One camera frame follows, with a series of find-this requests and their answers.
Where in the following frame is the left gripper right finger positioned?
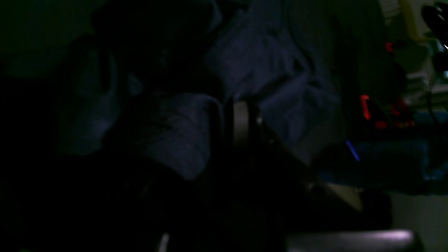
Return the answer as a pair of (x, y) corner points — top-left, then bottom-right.
(234, 101), (315, 252)

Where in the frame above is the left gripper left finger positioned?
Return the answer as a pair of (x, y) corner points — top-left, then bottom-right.
(196, 102), (235, 252)

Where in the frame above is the dark navy t-shirt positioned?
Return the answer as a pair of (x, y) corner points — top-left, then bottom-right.
(55, 0), (340, 180)

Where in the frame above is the red black clamp right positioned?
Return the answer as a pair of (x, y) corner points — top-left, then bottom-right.
(359, 94), (371, 121)

